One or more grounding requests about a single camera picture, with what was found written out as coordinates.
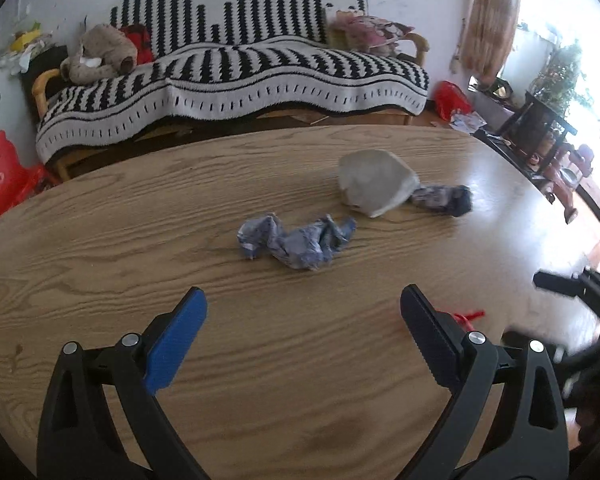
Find red plastic stool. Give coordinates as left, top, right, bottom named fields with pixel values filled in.
left=0, top=130, right=52, bottom=222

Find brown teddy bear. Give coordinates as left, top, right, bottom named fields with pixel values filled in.
left=60, top=23, right=139, bottom=85

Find dark blue crumpled wrapper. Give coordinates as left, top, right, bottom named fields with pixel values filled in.
left=409, top=184, right=474, bottom=218

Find yellow toy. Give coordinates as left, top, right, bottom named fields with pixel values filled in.
left=10, top=21, right=44, bottom=52

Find papers on floor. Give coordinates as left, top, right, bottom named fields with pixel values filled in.
left=449, top=111, right=487, bottom=134

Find patterned curtain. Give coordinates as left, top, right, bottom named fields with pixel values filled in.
left=467, top=0, right=525, bottom=86

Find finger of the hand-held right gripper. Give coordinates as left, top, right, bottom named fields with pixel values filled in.
left=532, top=267, right=600, bottom=322

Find floral pillow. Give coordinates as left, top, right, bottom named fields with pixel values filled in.
left=329, top=10, right=415, bottom=56

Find green potted plant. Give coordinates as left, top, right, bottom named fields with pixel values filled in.
left=529, top=40, right=593, bottom=118

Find black side table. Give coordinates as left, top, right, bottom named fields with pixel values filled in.
left=500, top=91, right=579, bottom=181

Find black bag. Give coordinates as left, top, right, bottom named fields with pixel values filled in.
left=19, top=45, right=71, bottom=107

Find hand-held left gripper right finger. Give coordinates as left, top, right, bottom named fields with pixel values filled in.
left=400, top=283, right=569, bottom=480

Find red plastic piece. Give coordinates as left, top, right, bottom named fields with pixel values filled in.
left=451, top=308, right=486, bottom=325

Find red cushion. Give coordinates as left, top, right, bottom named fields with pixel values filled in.
left=119, top=23, right=155, bottom=65

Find wooden sofa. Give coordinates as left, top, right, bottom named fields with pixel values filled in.
left=31, top=0, right=431, bottom=182

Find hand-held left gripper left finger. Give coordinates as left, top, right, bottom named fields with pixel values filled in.
left=37, top=287, right=212, bottom=480

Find white crumpled paper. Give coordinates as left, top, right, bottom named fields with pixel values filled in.
left=338, top=148, right=422, bottom=219

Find red plastic bag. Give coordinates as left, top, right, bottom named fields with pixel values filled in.
left=433, top=80, right=474, bottom=122

